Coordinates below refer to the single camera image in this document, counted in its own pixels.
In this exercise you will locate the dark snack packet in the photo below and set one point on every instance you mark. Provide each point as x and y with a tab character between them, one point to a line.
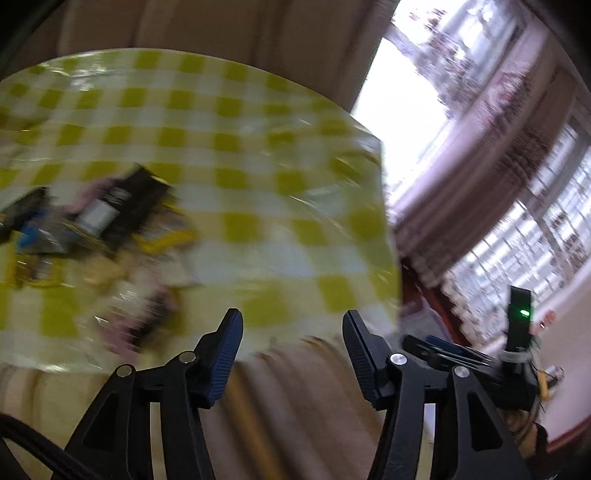
21	210

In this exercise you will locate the pink striped curtain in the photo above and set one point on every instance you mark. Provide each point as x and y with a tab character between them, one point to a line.
498	152

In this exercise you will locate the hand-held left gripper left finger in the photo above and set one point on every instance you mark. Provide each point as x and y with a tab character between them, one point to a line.
227	344

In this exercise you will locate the small yellow snack packet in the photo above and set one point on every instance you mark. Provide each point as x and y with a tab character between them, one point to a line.
32	272

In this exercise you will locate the yellow checkered tablecloth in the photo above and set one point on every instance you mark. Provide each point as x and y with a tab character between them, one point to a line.
277	184

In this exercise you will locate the beige striped table skirt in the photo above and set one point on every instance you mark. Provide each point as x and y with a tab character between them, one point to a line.
286	406

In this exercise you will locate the beige sofa backrest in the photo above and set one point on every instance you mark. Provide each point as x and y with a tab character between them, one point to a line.
221	27

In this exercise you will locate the red wooden furniture frame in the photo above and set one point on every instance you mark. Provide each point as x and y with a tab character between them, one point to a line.
427	295

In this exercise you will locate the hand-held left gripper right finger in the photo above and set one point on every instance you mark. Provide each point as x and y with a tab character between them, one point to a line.
364	357

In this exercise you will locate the person's right hand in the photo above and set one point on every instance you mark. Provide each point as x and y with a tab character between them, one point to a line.
526	429

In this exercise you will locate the pink and black snack packet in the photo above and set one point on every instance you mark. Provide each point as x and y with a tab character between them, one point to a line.
138	314

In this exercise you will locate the blue snack packet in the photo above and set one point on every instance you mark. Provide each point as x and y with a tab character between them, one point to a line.
41	233

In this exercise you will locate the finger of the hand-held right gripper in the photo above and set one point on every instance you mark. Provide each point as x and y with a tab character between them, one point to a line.
455	350
482	381

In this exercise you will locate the bright window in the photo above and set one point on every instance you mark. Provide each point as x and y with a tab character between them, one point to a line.
461	60

